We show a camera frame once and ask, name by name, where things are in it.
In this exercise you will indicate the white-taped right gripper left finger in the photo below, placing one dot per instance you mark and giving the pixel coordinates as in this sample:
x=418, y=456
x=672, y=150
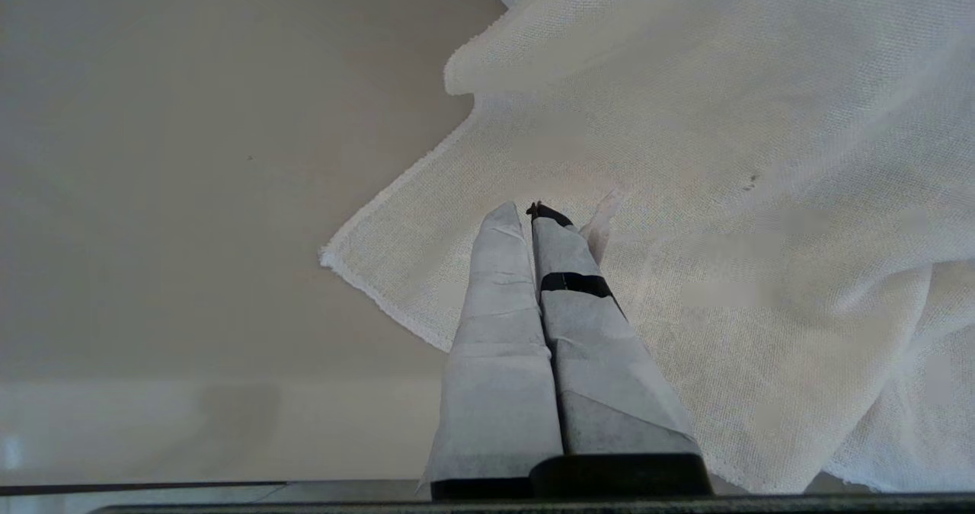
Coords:
x=499, y=362

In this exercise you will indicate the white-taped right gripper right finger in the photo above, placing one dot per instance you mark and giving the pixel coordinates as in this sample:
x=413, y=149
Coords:
x=602, y=377

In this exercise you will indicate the white cloth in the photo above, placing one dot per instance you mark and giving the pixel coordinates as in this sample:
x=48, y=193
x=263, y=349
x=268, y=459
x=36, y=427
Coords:
x=762, y=156

